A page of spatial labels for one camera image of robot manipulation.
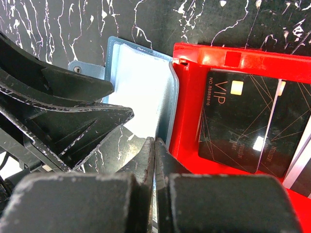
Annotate blue leather card holder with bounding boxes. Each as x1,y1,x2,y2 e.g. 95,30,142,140
68,36,179,146

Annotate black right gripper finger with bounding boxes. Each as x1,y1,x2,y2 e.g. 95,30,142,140
0,80,134,172
0,33,114,102

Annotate red plastic card tray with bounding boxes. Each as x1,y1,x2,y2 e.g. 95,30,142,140
170,43,311,233

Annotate black vip card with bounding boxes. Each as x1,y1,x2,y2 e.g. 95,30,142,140
259,81,311,178
198,71,280,173

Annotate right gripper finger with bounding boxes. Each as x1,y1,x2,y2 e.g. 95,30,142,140
155,138,303,233
0,137,155,233

